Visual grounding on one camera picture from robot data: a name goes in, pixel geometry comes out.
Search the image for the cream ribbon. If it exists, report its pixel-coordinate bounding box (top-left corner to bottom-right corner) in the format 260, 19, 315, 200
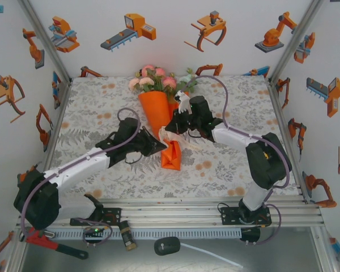
158, 126, 201, 152

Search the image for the orange wrapping paper sheet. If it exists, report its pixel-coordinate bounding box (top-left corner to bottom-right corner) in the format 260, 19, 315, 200
138, 90, 182, 172

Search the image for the mint fake flower stem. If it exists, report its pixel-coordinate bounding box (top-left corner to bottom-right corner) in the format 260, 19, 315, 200
175, 67, 199, 96

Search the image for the pink fake flower stem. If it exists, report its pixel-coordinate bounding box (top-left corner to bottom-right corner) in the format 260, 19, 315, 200
161, 73, 178, 97
140, 64, 168, 93

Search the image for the peach fake flower stem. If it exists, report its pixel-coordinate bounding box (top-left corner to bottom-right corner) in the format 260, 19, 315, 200
128, 76, 155, 94

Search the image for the floral table cloth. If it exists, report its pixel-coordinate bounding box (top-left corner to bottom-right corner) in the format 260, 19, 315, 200
44, 75, 301, 199

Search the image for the small brown bottle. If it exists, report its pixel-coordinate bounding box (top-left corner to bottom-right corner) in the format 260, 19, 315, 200
118, 220, 141, 252

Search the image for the black computer mouse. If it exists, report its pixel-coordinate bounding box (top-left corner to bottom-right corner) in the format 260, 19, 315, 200
154, 236, 181, 257

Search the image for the small circuit board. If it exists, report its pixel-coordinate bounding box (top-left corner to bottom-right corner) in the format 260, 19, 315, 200
83, 226, 105, 240

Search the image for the red pipe wrench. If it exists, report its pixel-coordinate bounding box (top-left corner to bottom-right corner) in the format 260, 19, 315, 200
24, 226, 89, 260

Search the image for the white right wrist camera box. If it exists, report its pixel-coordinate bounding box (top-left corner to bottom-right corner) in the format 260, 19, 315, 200
175, 90, 192, 114

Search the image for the aluminium table rail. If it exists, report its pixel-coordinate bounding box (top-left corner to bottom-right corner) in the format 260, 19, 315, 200
16, 197, 325, 229

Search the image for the aluminium side rail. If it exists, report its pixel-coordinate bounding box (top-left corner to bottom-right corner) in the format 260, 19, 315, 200
35, 78, 73, 206
267, 76, 311, 205

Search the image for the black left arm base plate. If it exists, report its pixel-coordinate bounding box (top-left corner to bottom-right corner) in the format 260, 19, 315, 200
70, 207, 122, 227

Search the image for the white slotted cable duct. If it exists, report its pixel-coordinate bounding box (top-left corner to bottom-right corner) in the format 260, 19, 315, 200
49, 228, 243, 239

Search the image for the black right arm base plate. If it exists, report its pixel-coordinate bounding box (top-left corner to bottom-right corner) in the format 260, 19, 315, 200
220, 206, 273, 227

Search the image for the slanted aluminium frame post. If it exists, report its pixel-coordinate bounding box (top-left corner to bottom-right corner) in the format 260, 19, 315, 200
267, 0, 326, 83
16, 0, 72, 83

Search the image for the black round cable mount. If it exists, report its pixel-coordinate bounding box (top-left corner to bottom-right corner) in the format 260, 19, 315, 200
240, 227, 261, 244

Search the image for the aluminium frame leg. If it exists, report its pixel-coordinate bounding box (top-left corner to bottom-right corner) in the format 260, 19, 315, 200
4, 231, 29, 272
310, 226, 339, 272

